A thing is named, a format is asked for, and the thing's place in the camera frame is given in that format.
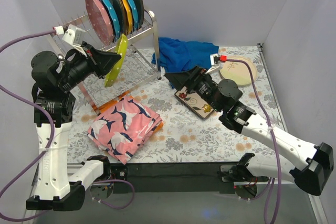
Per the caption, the green polka dot plate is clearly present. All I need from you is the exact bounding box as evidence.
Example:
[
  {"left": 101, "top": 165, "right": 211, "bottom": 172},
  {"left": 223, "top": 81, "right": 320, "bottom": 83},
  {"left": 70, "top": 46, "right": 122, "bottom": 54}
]
[{"left": 103, "top": 34, "right": 129, "bottom": 88}]

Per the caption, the square floral plate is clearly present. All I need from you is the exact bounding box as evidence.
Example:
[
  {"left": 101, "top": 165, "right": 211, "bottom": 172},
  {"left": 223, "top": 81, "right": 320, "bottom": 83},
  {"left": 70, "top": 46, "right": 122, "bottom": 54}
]
[{"left": 174, "top": 87, "right": 215, "bottom": 120}]

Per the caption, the blue polka dot plate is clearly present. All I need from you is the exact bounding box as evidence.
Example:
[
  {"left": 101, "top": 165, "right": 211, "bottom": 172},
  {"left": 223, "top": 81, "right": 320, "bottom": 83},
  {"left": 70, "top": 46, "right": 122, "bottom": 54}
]
[{"left": 99, "top": 0, "right": 121, "bottom": 39}]

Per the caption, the pink polka dot plate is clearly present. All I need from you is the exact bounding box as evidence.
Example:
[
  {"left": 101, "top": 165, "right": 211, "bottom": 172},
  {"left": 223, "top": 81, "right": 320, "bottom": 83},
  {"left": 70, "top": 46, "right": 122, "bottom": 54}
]
[{"left": 85, "top": 0, "right": 113, "bottom": 46}]

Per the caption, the cream round plate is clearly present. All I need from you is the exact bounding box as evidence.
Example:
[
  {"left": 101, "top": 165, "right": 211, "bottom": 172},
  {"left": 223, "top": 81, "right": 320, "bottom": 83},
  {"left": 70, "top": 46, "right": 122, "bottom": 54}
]
[{"left": 219, "top": 56, "right": 258, "bottom": 87}]

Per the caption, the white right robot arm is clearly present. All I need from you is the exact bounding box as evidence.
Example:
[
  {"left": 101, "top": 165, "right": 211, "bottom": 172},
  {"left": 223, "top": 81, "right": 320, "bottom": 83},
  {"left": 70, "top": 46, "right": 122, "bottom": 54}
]
[{"left": 165, "top": 66, "right": 334, "bottom": 196}]

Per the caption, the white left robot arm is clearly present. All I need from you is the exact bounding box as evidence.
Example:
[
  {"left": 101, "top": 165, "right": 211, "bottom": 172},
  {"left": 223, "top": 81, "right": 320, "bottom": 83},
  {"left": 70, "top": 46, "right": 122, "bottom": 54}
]
[{"left": 26, "top": 42, "right": 121, "bottom": 211}]

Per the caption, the steel dish rack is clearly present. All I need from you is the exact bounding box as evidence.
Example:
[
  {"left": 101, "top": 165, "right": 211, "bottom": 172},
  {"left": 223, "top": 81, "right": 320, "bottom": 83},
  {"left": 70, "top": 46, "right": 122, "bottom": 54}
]
[{"left": 47, "top": 7, "right": 162, "bottom": 114}]

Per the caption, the blue cloth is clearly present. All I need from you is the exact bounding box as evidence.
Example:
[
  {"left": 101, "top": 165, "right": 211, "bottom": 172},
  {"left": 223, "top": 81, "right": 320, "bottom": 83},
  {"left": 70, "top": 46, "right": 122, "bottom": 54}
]
[{"left": 158, "top": 37, "right": 219, "bottom": 73}]

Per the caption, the floral tablecloth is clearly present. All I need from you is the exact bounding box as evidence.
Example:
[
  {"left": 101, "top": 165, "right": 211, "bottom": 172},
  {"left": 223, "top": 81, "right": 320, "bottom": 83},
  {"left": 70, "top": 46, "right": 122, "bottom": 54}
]
[{"left": 67, "top": 46, "right": 284, "bottom": 164}]

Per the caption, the yellow plate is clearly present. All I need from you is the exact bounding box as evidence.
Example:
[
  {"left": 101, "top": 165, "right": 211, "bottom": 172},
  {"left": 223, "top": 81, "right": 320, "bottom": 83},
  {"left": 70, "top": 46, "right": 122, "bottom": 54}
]
[{"left": 121, "top": 0, "right": 133, "bottom": 35}]

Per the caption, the pink patterned cloth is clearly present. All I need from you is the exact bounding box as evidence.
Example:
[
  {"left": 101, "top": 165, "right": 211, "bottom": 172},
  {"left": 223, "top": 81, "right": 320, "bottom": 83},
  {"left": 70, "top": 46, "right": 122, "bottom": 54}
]
[{"left": 87, "top": 96, "right": 163, "bottom": 165}]

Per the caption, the dark teal round plate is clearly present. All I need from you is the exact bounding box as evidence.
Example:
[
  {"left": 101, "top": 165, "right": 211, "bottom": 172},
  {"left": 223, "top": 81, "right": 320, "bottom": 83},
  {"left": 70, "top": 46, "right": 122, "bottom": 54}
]
[{"left": 109, "top": 0, "right": 127, "bottom": 34}]

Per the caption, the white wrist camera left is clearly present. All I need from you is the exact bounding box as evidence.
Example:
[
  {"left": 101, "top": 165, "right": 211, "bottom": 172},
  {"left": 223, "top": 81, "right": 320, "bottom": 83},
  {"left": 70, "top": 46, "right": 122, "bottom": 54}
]
[{"left": 53, "top": 24, "right": 86, "bottom": 55}]

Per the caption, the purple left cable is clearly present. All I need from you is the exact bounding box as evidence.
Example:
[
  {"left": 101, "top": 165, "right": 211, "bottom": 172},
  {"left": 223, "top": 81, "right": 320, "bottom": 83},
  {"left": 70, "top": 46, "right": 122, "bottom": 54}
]
[{"left": 0, "top": 28, "right": 136, "bottom": 222}]

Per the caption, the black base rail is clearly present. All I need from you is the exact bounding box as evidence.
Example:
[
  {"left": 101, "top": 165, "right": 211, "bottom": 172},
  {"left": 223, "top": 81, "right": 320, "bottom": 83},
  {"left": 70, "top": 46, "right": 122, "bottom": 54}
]
[{"left": 109, "top": 162, "right": 255, "bottom": 194}]

